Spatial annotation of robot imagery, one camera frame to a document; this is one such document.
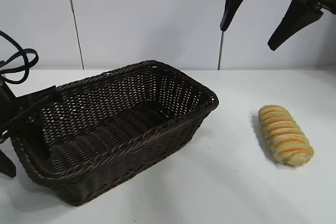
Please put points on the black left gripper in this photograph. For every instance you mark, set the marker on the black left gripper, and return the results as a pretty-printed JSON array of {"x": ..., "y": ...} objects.
[{"x": 15, "y": 113}]

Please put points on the long striped bread loaf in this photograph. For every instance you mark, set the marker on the long striped bread loaf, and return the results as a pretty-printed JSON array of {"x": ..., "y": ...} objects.
[{"x": 284, "y": 134}]

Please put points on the dark brown wicker basket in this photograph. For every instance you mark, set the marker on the dark brown wicker basket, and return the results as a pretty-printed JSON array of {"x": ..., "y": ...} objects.
[{"x": 118, "y": 134}]

